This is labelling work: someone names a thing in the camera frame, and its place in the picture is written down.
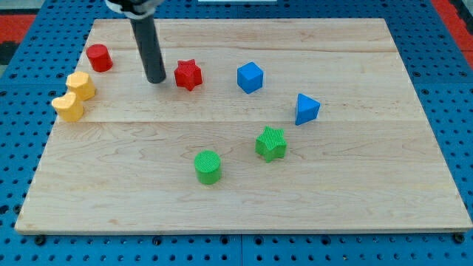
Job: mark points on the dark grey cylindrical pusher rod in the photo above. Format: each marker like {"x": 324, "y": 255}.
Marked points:
{"x": 149, "y": 49}

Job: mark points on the blue cube block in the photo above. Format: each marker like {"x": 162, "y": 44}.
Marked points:
{"x": 250, "y": 77}

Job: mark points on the red cylinder block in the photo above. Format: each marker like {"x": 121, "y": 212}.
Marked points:
{"x": 99, "y": 57}

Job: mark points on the green cylinder block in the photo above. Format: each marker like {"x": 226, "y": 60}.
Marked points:
{"x": 207, "y": 165}

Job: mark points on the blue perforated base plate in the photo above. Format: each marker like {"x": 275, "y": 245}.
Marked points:
{"x": 39, "y": 50}

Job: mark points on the yellow heart block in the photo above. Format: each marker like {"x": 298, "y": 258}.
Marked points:
{"x": 68, "y": 107}

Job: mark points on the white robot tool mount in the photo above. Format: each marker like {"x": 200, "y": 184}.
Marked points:
{"x": 134, "y": 9}

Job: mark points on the red star block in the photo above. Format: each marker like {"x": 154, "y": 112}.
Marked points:
{"x": 188, "y": 74}

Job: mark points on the yellow hexagon block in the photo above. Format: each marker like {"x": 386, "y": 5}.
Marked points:
{"x": 81, "y": 84}

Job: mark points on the green star block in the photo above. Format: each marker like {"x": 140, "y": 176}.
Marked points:
{"x": 271, "y": 144}

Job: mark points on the light wooden board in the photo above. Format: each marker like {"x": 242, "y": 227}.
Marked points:
{"x": 369, "y": 163}

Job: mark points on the blue triangle block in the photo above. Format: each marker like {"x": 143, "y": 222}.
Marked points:
{"x": 307, "y": 109}

